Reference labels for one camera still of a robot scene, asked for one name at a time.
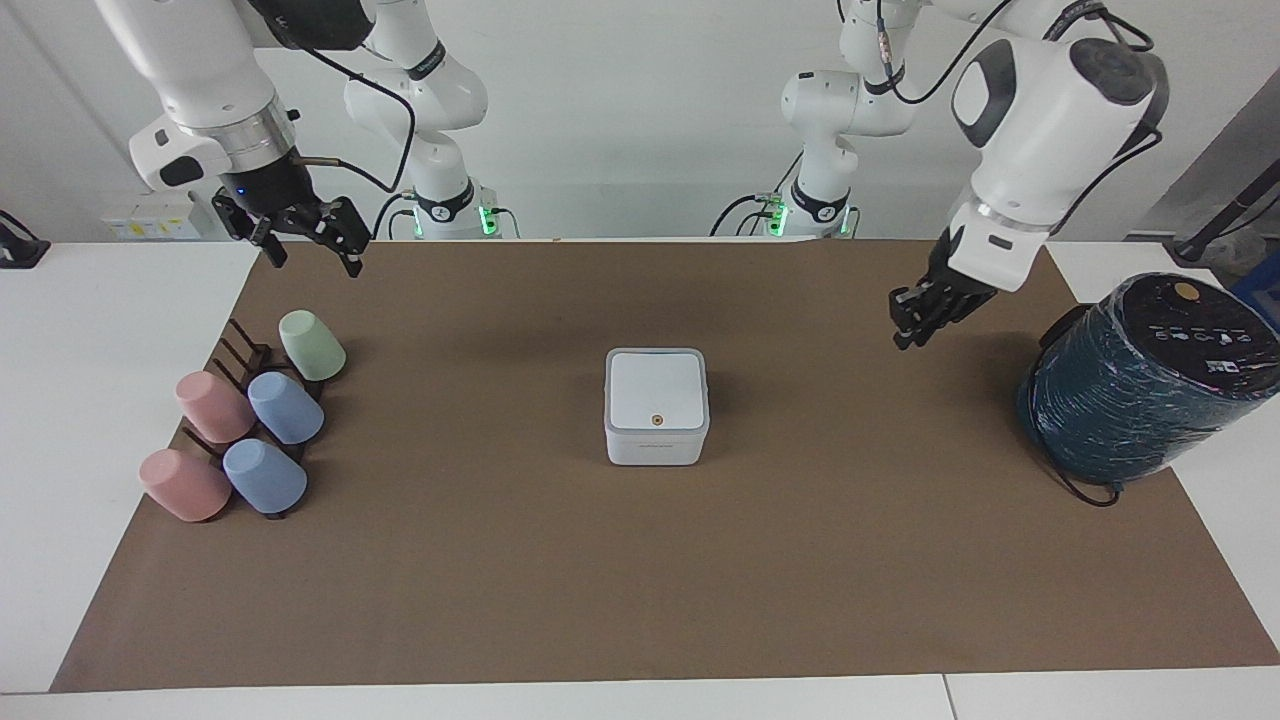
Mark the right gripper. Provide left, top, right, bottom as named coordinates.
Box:
left=213, top=150, right=372, bottom=279

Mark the white square trash can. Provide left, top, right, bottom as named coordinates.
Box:
left=604, top=347, right=712, bottom=468

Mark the blue box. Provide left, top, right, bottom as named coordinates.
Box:
left=1232, top=268, right=1280, bottom=331

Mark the dark teal wrapped cylinder appliance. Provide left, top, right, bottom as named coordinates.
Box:
left=1016, top=271, right=1280, bottom=487

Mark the pink plastic cup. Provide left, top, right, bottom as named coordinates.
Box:
left=176, top=371, right=257, bottom=445
left=139, top=449, right=234, bottom=524

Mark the white wall socket box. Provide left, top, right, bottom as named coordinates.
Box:
left=99, top=198, right=204, bottom=242

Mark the black stand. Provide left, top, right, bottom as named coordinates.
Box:
left=1173, top=165, right=1280, bottom=267
left=0, top=209, right=52, bottom=270

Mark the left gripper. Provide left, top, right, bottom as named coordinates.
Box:
left=889, top=228, right=1001, bottom=352

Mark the dark brown cup rack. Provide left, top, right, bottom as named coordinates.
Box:
left=180, top=318, right=327, bottom=522

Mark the green plastic cup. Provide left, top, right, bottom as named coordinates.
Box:
left=278, top=310, right=348, bottom=383

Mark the blue plastic cup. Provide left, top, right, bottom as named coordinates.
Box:
left=221, top=439, right=309, bottom=517
left=247, top=371, right=326, bottom=446

